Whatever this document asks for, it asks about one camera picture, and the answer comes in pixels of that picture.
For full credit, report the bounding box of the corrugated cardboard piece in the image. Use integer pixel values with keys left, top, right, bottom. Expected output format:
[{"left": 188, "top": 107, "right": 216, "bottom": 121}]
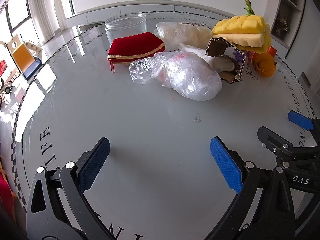
[{"left": 205, "top": 37, "right": 248, "bottom": 83}]

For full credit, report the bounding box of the dried flower bunch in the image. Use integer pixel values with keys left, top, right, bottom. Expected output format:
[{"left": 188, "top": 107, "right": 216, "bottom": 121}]
[{"left": 275, "top": 15, "right": 289, "bottom": 33}]

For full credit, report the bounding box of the clear plastic bag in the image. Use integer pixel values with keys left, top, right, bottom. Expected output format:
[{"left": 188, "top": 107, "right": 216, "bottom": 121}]
[{"left": 129, "top": 51, "right": 223, "bottom": 102}]

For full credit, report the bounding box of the wooden toy car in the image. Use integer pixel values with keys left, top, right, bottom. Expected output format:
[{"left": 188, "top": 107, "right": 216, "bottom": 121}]
[{"left": 0, "top": 76, "right": 15, "bottom": 103}]

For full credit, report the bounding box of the green dinosaur toy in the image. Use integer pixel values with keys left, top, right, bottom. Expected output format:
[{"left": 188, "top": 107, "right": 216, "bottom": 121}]
[{"left": 244, "top": 0, "right": 255, "bottom": 16}]

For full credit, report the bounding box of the white shelf unit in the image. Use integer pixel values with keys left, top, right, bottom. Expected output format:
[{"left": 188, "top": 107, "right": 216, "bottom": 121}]
[{"left": 269, "top": 0, "right": 307, "bottom": 42}]

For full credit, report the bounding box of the clear bag with white filling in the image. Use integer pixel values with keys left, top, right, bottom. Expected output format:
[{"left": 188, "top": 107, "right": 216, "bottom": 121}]
[{"left": 153, "top": 21, "right": 213, "bottom": 50}]

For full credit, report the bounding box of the purple printed carton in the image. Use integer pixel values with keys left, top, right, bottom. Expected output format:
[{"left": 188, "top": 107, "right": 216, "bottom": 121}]
[{"left": 234, "top": 49, "right": 255, "bottom": 67}]

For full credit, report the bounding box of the wooden spotted toy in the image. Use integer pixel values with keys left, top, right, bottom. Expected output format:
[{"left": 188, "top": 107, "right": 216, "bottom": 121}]
[{"left": 24, "top": 40, "right": 42, "bottom": 55}]

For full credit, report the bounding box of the white curtain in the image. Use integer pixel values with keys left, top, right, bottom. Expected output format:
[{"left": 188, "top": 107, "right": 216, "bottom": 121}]
[{"left": 26, "top": 0, "right": 70, "bottom": 40}]

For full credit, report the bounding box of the window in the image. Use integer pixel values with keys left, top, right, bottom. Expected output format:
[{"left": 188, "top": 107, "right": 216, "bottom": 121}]
[{"left": 0, "top": 0, "right": 33, "bottom": 30}]

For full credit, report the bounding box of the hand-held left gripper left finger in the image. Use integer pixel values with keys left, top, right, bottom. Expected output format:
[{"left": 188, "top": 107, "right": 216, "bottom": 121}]
[{"left": 26, "top": 137, "right": 118, "bottom": 240}]

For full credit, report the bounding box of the wooden toy chair yellow seat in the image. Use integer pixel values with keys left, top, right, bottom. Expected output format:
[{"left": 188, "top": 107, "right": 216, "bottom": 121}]
[{"left": 6, "top": 35, "right": 42, "bottom": 78}]

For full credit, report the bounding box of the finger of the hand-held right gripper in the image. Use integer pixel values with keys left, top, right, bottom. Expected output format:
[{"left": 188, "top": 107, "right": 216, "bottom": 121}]
[
  {"left": 288, "top": 110, "right": 320, "bottom": 132},
  {"left": 257, "top": 126, "right": 320, "bottom": 160}
]

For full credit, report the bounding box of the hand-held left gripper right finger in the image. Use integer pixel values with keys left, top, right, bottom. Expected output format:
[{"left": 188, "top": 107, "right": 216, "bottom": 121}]
[{"left": 209, "top": 136, "right": 297, "bottom": 240}]

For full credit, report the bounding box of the red cloth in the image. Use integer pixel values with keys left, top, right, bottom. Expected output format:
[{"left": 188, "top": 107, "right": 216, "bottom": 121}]
[{"left": 0, "top": 172, "right": 14, "bottom": 215}]

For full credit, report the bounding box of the red zipper pouch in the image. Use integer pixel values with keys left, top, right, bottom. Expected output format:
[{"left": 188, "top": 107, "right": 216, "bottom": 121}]
[{"left": 107, "top": 32, "right": 166, "bottom": 73}]

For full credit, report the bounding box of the white sock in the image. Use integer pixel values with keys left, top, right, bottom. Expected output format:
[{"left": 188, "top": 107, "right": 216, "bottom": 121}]
[{"left": 179, "top": 42, "right": 240, "bottom": 73}]

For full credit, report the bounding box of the yellow sponge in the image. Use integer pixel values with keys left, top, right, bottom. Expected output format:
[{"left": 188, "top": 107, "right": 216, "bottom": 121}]
[{"left": 211, "top": 15, "right": 272, "bottom": 53}]

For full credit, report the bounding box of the clear plastic jar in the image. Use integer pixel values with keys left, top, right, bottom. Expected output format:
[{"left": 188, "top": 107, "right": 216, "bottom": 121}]
[{"left": 105, "top": 13, "right": 147, "bottom": 47}]

